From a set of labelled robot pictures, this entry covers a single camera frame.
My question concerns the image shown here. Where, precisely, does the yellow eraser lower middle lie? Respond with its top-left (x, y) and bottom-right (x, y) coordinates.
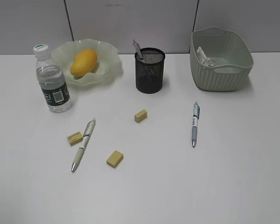
top-left (106, 150), bottom-right (124, 168)

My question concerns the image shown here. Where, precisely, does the clear plastic water bottle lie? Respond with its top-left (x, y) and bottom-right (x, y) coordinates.
top-left (33, 44), bottom-right (72, 112)

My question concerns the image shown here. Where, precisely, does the black mesh pen holder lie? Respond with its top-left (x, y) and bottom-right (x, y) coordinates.
top-left (134, 48), bottom-right (165, 94)

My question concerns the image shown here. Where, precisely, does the yellow eraser with label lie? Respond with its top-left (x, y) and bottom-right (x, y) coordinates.
top-left (67, 132), bottom-right (83, 146)

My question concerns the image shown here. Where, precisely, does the yellow eraser upper middle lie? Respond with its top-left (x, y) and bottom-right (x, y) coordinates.
top-left (134, 109), bottom-right (147, 123)

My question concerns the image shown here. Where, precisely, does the yellow mango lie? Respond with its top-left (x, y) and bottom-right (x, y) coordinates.
top-left (70, 49), bottom-right (98, 77)

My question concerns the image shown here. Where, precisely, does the light blue click pen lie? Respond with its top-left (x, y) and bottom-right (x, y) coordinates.
top-left (192, 101), bottom-right (200, 148)

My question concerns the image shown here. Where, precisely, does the grey click pen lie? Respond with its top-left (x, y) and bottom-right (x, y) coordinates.
top-left (133, 39), bottom-right (144, 62)

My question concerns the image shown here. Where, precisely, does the green frosted glass plate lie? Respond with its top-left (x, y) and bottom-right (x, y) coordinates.
top-left (51, 39), bottom-right (123, 87)

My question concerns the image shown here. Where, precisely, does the light green woven basket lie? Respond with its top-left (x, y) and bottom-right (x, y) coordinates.
top-left (190, 27), bottom-right (254, 91)

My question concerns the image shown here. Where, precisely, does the white waste paper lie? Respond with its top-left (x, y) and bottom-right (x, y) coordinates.
top-left (196, 46), bottom-right (215, 67)

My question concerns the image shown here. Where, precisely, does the beige click pen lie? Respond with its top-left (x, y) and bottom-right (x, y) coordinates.
top-left (71, 118), bottom-right (96, 173)

